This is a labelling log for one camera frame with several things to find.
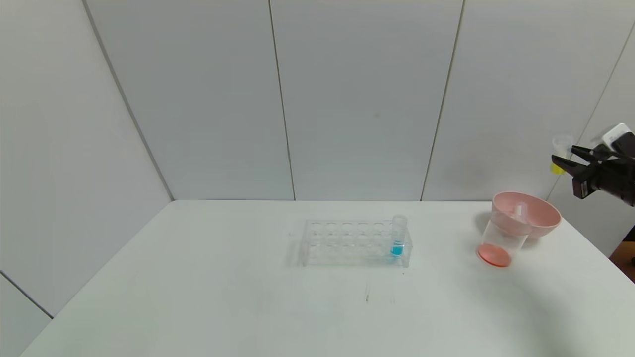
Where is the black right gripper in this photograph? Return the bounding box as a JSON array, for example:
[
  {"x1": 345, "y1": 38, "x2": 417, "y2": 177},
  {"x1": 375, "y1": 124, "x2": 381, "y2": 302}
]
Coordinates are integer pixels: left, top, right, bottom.
[{"x1": 551, "y1": 144, "x2": 635, "y2": 207}]

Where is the test tube with yellow pigment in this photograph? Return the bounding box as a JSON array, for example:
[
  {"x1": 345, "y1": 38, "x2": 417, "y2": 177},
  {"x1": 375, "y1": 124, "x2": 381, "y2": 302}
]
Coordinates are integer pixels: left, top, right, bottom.
[{"x1": 550, "y1": 134, "x2": 575, "y2": 176}]

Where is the clear plastic measuring beaker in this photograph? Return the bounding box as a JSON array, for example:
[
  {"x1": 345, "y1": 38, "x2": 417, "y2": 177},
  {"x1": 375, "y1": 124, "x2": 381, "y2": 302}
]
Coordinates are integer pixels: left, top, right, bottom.
[{"x1": 477, "y1": 210, "x2": 528, "y2": 269}]

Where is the test tube with blue pigment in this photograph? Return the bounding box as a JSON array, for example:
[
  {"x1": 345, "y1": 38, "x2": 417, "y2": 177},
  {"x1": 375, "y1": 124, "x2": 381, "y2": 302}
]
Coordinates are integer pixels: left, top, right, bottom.
[{"x1": 390, "y1": 214, "x2": 408, "y2": 257}]

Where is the clear acrylic test tube rack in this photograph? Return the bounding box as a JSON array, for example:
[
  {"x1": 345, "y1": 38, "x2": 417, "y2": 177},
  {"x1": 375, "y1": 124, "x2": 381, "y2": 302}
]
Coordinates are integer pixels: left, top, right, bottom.
[{"x1": 301, "y1": 218, "x2": 413, "y2": 269}]

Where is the pink plastic bowl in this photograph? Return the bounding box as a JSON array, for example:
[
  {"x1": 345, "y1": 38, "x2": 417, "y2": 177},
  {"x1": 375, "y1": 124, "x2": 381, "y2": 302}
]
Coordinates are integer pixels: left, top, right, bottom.
[{"x1": 491, "y1": 191, "x2": 562, "y2": 240}]

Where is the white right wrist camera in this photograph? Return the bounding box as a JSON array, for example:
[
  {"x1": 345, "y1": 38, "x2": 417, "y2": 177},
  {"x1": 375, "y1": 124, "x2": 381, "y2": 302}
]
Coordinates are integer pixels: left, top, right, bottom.
[{"x1": 601, "y1": 123, "x2": 635, "y2": 155}]

